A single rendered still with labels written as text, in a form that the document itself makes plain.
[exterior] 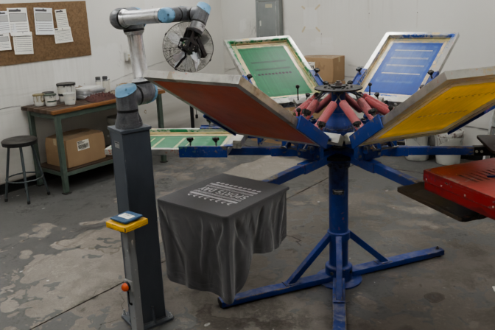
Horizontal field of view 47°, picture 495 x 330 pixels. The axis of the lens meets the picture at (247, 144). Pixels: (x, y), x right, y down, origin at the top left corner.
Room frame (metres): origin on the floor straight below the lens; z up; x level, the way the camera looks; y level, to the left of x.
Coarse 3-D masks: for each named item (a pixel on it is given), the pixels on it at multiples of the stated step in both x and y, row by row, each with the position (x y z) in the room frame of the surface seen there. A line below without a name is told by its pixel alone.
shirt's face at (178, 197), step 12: (204, 180) 2.81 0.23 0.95; (216, 180) 2.80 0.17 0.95; (228, 180) 2.79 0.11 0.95; (240, 180) 2.78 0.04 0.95; (252, 180) 2.77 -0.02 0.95; (180, 192) 2.64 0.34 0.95; (264, 192) 2.58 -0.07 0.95; (180, 204) 2.47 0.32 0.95; (192, 204) 2.46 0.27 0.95; (204, 204) 2.45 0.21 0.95; (216, 204) 2.45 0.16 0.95; (240, 204) 2.43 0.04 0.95
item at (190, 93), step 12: (168, 84) 2.61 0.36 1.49; (180, 84) 2.55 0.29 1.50; (192, 84) 2.48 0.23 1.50; (180, 96) 2.76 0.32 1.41; (192, 96) 2.69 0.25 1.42; (204, 96) 2.62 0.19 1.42; (204, 108) 2.83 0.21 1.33; (216, 108) 2.75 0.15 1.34; (228, 108) 2.68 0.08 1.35; (228, 120) 2.90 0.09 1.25; (240, 120) 2.82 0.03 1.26; (240, 132) 3.07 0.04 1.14; (252, 132) 2.98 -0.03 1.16; (264, 132) 2.89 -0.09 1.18
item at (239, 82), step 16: (160, 80) 2.60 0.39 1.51; (176, 80) 2.51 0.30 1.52; (192, 80) 2.43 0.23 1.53; (208, 80) 2.38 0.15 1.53; (224, 80) 2.32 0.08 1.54; (240, 80) 2.28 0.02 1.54; (176, 96) 2.78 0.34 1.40; (256, 96) 2.36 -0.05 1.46; (272, 112) 2.50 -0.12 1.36; (288, 112) 2.54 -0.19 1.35
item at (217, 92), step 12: (216, 96) 2.55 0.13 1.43; (228, 96) 2.49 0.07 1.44; (240, 96) 2.43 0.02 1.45; (240, 108) 2.61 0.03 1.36; (252, 108) 2.54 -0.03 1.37; (264, 108) 2.48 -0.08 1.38; (252, 120) 2.75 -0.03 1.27; (264, 120) 2.67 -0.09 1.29; (276, 120) 2.60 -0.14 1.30; (276, 132) 2.81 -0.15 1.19; (288, 132) 2.74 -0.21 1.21
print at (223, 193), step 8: (208, 184) 2.74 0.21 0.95; (216, 184) 2.74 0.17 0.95; (224, 184) 2.73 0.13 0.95; (192, 192) 2.63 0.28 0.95; (200, 192) 2.62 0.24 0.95; (208, 192) 2.62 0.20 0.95; (216, 192) 2.61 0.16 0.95; (224, 192) 2.61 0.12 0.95; (232, 192) 2.60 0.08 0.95; (240, 192) 2.60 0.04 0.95; (248, 192) 2.59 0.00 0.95; (256, 192) 2.59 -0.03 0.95; (216, 200) 2.50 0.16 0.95; (224, 200) 2.49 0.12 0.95; (232, 200) 2.49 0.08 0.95; (240, 200) 2.48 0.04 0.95
